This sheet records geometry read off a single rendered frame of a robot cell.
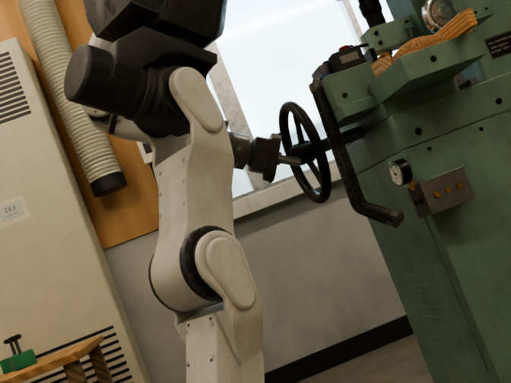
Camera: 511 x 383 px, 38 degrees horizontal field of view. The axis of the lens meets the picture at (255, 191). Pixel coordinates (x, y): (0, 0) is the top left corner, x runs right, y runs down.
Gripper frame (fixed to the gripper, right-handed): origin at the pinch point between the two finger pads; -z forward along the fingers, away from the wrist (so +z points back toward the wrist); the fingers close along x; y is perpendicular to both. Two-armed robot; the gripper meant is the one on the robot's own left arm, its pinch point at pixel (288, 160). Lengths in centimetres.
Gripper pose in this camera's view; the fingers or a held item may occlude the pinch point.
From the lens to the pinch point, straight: 185.4
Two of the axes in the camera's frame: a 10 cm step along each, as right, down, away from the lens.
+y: -1.6, 0.8, 9.8
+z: -9.7, -1.8, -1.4
